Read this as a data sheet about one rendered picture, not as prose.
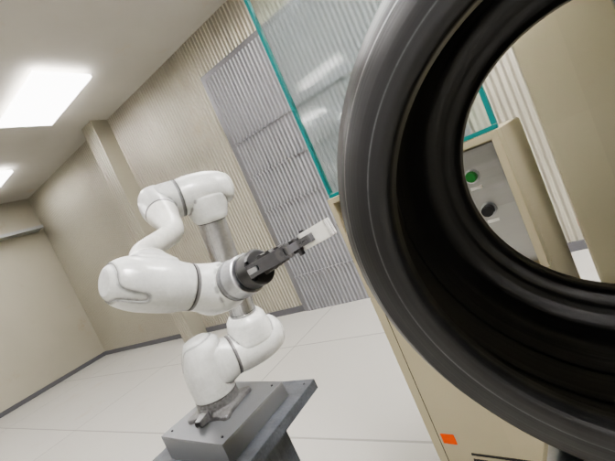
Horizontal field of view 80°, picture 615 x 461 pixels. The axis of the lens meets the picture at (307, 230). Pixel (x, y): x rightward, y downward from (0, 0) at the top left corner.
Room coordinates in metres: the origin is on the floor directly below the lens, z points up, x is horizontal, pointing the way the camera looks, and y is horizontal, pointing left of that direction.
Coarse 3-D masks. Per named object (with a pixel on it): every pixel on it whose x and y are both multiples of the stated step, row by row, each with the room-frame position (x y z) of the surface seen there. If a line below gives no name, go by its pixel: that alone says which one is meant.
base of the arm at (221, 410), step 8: (232, 392) 1.29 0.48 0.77; (240, 392) 1.33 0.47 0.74; (248, 392) 1.35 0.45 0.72; (224, 400) 1.26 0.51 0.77; (232, 400) 1.28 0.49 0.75; (240, 400) 1.30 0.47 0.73; (200, 408) 1.26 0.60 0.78; (208, 408) 1.25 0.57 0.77; (216, 408) 1.24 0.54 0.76; (224, 408) 1.25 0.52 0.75; (232, 408) 1.25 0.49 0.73; (192, 416) 1.28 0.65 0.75; (200, 416) 1.23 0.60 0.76; (208, 416) 1.23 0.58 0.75; (216, 416) 1.23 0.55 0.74; (224, 416) 1.21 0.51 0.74; (200, 424) 1.20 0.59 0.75
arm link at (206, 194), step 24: (192, 192) 1.24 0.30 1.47; (216, 192) 1.28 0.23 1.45; (192, 216) 1.28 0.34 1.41; (216, 216) 1.29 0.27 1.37; (216, 240) 1.30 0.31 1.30; (240, 312) 1.34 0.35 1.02; (240, 336) 1.32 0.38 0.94; (264, 336) 1.35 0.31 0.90; (240, 360) 1.30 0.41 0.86; (264, 360) 1.39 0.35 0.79
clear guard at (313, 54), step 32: (256, 0) 1.24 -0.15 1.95; (288, 0) 1.17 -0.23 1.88; (320, 0) 1.11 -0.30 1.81; (352, 0) 1.05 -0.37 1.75; (288, 32) 1.20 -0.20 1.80; (320, 32) 1.13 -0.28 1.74; (352, 32) 1.07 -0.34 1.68; (288, 64) 1.23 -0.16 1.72; (320, 64) 1.16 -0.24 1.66; (352, 64) 1.10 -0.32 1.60; (288, 96) 1.26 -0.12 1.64; (320, 96) 1.19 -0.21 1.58; (480, 96) 0.91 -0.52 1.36; (320, 128) 1.22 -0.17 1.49; (480, 128) 0.93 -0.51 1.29; (320, 160) 1.25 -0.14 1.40
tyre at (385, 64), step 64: (384, 0) 0.37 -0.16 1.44; (448, 0) 0.30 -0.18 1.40; (512, 0) 0.51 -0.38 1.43; (384, 64) 0.35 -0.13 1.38; (448, 64) 0.56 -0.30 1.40; (384, 128) 0.36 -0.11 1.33; (448, 128) 0.60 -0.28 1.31; (384, 192) 0.38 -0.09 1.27; (448, 192) 0.62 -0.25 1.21; (384, 256) 0.40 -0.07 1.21; (448, 256) 0.62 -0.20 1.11; (512, 256) 0.59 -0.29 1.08; (448, 320) 0.39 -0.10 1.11; (512, 320) 0.56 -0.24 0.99; (576, 320) 0.54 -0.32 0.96; (512, 384) 0.35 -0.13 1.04; (576, 384) 0.45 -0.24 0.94; (576, 448) 0.33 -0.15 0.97
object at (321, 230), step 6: (318, 222) 0.60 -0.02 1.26; (324, 222) 0.59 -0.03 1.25; (312, 228) 0.61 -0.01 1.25; (318, 228) 0.60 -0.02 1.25; (324, 228) 0.59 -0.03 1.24; (330, 228) 0.59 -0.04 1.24; (300, 234) 0.63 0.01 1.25; (306, 234) 0.62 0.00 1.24; (318, 234) 0.60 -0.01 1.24; (324, 234) 0.60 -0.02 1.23; (330, 234) 0.59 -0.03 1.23; (318, 240) 0.61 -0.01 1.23; (324, 240) 0.60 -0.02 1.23; (306, 246) 0.63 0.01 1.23; (312, 246) 0.62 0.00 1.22
